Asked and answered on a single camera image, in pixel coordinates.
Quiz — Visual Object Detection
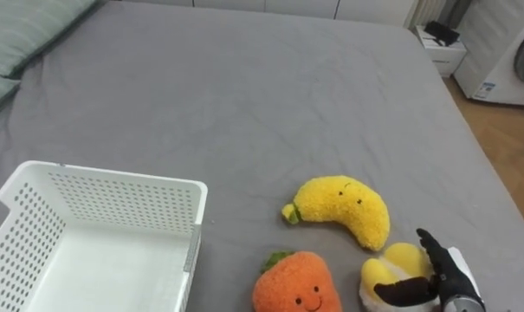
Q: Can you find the yellow banana soft toy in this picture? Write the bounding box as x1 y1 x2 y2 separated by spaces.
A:
281 174 391 252

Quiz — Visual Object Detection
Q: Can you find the black object on box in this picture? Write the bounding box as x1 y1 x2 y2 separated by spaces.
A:
424 20 461 48

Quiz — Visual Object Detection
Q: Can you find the yellow and white soft toy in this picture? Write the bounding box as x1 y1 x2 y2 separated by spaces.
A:
359 242 443 312

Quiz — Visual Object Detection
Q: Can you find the grey bed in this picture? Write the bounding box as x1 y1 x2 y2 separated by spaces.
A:
0 0 524 312

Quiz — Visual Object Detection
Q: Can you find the white washing machine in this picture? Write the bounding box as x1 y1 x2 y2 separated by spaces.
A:
453 0 524 107

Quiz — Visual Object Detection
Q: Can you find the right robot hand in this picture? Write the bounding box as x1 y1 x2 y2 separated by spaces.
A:
373 228 482 308

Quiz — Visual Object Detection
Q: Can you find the white perforated plastic basket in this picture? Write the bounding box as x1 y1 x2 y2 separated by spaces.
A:
0 159 209 312

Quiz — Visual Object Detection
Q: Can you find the white cardboard box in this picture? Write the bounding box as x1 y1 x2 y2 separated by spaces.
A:
414 24 468 79

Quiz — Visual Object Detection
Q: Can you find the orange fruit soft toy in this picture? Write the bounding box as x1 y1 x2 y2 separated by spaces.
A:
251 250 344 312

